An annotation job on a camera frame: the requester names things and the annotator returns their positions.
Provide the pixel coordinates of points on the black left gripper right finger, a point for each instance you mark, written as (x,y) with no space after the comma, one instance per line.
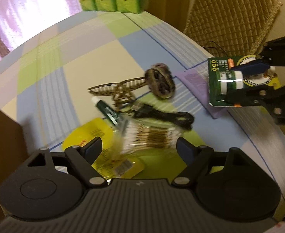
(196,159)

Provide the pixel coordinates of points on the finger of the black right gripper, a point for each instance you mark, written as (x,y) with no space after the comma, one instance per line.
(256,96)
(260,65)

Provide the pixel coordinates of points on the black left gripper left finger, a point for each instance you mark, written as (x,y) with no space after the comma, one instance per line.
(81,160)

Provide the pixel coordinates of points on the yellow snack pouch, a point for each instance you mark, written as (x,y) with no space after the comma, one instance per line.
(110,164)

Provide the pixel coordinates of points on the green blister card with jar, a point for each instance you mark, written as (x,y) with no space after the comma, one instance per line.
(223,79)

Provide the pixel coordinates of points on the dark green lip gel tube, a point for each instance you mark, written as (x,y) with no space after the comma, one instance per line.
(111,115)

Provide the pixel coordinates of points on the purple tube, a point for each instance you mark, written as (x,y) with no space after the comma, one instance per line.
(200,89)

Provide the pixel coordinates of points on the bag of cotton swabs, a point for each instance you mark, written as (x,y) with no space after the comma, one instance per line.
(137,138)

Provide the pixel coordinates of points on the brown striped hair claw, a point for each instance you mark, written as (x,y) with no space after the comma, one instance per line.
(121,92)

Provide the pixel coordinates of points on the checked pastel tablecloth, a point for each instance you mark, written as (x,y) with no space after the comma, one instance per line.
(44,85)

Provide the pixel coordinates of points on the purple curtain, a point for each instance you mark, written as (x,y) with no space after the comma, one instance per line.
(20,20)

